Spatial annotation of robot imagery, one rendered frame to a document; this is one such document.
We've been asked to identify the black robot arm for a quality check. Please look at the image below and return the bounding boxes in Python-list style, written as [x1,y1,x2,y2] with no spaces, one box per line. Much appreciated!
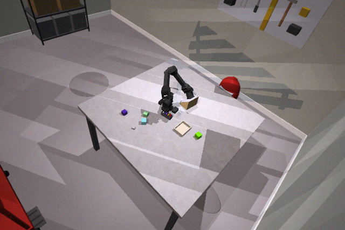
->
[161,66,195,112]

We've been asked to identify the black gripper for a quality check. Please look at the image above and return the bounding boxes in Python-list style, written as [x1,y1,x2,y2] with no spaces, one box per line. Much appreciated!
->
[158,99,178,114]

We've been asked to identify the small purple cube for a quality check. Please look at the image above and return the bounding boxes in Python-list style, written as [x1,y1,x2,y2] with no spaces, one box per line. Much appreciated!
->
[121,109,127,116]

